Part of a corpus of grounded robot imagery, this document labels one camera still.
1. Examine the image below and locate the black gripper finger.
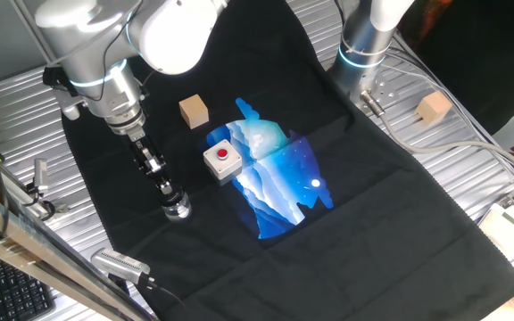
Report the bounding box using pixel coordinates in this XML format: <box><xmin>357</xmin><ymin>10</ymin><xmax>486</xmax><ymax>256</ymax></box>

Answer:
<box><xmin>154</xmin><ymin>176</ymin><xmax>173</xmax><ymax>196</ymax></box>
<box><xmin>165</xmin><ymin>174</ymin><xmax>182</xmax><ymax>200</ymax></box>

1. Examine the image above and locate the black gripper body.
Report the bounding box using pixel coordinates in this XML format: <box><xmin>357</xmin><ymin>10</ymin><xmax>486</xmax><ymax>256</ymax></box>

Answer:
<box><xmin>128</xmin><ymin>133</ymin><xmax>168</xmax><ymax>180</ymax></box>

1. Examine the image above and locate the clear glass jar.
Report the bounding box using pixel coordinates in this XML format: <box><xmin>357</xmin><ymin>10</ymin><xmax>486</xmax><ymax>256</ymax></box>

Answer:
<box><xmin>161</xmin><ymin>192</ymin><xmax>193</xmax><ymax>223</ymax></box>

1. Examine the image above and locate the grey box with red button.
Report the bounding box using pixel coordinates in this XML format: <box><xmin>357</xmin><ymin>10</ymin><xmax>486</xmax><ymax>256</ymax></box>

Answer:
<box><xmin>202</xmin><ymin>138</ymin><xmax>244</xmax><ymax>182</ymax></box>

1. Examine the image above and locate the wooden cube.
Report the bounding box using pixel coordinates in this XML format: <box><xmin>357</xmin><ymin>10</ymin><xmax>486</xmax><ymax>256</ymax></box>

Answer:
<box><xmin>178</xmin><ymin>93</ymin><xmax>211</xmax><ymax>131</ymax></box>
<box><xmin>416</xmin><ymin>90</ymin><xmax>453</xmax><ymax>127</ymax></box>

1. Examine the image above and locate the thin metal pole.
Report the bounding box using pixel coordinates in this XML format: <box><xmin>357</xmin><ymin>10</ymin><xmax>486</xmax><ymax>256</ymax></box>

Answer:
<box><xmin>9</xmin><ymin>0</ymin><xmax>55</xmax><ymax>63</ymax></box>

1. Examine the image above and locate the black keyboard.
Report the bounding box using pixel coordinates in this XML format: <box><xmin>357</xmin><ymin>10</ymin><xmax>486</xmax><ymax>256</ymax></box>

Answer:
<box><xmin>0</xmin><ymin>249</ymin><xmax>57</xmax><ymax>321</ymax></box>

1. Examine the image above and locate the black cloth with blue print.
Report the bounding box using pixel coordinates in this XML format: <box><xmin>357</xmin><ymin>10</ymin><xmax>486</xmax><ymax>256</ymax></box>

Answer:
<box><xmin>54</xmin><ymin>0</ymin><xmax>514</xmax><ymax>321</ymax></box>

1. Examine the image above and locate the black chair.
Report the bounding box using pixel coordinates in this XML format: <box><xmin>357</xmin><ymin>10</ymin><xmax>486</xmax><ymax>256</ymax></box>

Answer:
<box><xmin>417</xmin><ymin>0</ymin><xmax>514</xmax><ymax>135</ymax></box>

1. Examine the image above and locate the white flat device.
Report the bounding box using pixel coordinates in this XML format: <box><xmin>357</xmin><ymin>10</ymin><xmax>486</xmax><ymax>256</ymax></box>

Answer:
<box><xmin>478</xmin><ymin>191</ymin><xmax>514</xmax><ymax>273</ymax></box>

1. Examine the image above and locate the silver camera with black cable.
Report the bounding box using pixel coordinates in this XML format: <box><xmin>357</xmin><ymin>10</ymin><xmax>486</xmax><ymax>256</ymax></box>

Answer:
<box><xmin>90</xmin><ymin>247</ymin><xmax>152</xmax><ymax>286</ymax></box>

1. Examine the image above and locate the wrist camera with silver bracket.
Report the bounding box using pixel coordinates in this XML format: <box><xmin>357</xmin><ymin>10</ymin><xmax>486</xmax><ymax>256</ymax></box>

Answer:
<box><xmin>41</xmin><ymin>65</ymin><xmax>88</xmax><ymax>121</ymax></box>

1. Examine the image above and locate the silver camera on rail clamp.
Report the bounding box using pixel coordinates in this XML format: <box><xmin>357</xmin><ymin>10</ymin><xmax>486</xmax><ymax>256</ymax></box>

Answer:
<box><xmin>24</xmin><ymin>158</ymin><xmax>69</xmax><ymax>219</ymax></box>

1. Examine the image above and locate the aluminium frame beam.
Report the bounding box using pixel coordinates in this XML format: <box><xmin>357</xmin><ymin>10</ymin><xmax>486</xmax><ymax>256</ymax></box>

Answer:
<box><xmin>0</xmin><ymin>180</ymin><xmax>155</xmax><ymax>321</ymax></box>

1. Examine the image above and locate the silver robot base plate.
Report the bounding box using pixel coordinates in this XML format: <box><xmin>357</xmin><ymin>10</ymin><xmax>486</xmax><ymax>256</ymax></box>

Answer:
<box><xmin>350</xmin><ymin>73</ymin><xmax>399</xmax><ymax>108</ymax></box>

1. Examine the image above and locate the grey robot hose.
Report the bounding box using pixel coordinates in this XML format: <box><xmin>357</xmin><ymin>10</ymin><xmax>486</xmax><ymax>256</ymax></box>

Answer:
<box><xmin>359</xmin><ymin>88</ymin><xmax>514</xmax><ymax>182</ymax></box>

